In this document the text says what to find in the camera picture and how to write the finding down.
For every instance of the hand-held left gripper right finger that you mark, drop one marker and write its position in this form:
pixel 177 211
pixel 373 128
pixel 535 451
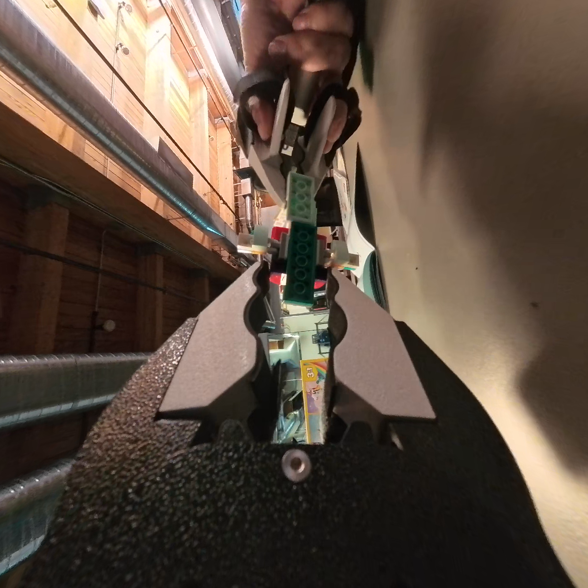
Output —
pixel 381 367

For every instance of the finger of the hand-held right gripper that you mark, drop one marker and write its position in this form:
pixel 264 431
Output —
pixel 271 177
pixel 319 158

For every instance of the person's right hand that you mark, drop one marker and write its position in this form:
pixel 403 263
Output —
pixel 303 32

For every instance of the yellow lego set box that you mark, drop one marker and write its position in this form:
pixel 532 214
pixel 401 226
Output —
pixel 314 399

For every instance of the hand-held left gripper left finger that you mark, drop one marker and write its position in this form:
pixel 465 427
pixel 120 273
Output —
pixel 216 363

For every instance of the multicolour lego model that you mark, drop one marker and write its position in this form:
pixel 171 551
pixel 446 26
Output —
pixel 301 257

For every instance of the metal ventilation duct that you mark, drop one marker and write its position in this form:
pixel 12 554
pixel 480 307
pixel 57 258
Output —
pixel 27 505
pixel 92 115
pixel 55 386

